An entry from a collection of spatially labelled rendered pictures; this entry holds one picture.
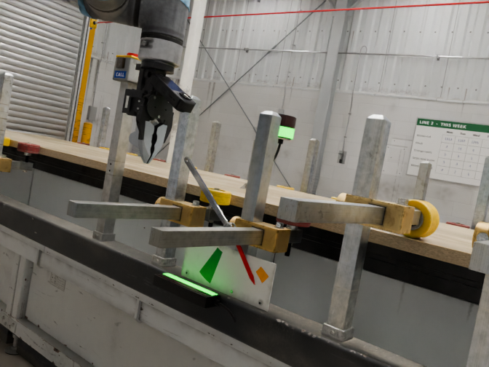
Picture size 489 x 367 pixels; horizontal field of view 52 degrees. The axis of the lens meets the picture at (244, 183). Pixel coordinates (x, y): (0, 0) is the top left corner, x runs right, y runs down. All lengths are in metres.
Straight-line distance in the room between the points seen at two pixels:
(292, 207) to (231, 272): 0.46
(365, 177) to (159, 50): 0.49
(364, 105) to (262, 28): 2.69
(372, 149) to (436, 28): 7.85
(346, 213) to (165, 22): 0.55
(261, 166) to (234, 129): 8.84
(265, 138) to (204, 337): 0.49
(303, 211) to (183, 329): 0.67
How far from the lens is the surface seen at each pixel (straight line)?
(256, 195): 1.07
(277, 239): 1.03
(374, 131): 0.94
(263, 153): 1.07
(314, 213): 0.70
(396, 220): 0.90
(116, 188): 1.45
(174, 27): 1.08
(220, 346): 1.19
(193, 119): 1.24
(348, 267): 0.95
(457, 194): 8.17
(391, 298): 1.16
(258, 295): 1.06
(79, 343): 2.04
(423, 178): 2.06
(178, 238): 0.86
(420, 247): 1.07
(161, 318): 1.32
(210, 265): 1.14
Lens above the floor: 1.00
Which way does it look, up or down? 3 degrees down
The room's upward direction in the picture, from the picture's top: 10 degrees clockwise
